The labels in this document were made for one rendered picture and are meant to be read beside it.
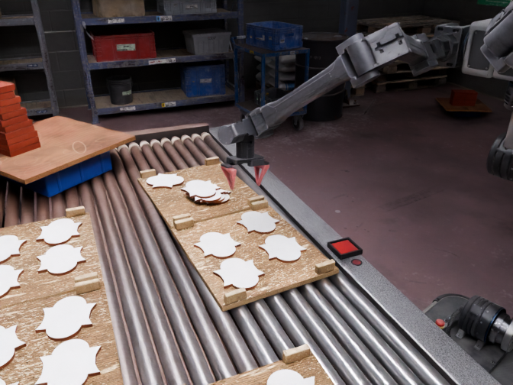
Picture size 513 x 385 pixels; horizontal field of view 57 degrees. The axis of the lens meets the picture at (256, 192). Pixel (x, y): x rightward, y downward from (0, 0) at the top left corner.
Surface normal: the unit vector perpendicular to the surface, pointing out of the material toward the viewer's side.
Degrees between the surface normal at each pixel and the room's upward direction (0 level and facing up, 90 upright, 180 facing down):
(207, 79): 90
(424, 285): 0
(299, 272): 0
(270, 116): 87
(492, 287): 0
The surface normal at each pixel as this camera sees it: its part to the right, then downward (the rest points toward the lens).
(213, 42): 0.47, 0.50
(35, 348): 0.00, -0.89
